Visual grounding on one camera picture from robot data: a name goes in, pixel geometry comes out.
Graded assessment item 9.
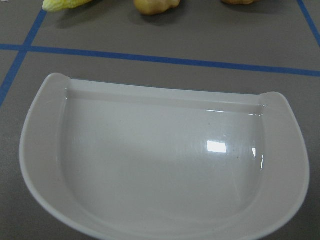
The brown toy potato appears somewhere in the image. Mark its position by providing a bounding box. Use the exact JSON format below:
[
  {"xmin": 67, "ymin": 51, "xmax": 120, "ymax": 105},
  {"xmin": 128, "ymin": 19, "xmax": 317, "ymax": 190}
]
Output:
[{"xmin": 221, "ymin": 0, "xmax": 259, "ymax": 6}]

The yellow toy corn cob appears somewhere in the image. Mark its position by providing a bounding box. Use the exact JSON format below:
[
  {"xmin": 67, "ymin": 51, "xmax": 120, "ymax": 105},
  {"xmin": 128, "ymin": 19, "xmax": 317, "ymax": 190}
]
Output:
[{"xmin": 42, "ymin": 0, "xmax": 92, "ymax": 13}]

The beige plastic dustpan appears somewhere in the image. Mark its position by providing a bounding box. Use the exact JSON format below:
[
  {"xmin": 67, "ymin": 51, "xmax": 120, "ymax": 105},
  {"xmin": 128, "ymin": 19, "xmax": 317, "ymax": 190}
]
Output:
[{"xmin": 19, "ymin": 73, "xmax": 310, "ymax": 240}]

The yellow toy ginger root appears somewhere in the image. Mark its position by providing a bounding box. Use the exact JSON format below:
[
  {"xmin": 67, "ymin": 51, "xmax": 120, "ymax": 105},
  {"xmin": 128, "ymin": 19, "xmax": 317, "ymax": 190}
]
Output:
[{"xmin": 133, "ymin": 0, "xmax": 181, "ymax": 16}]

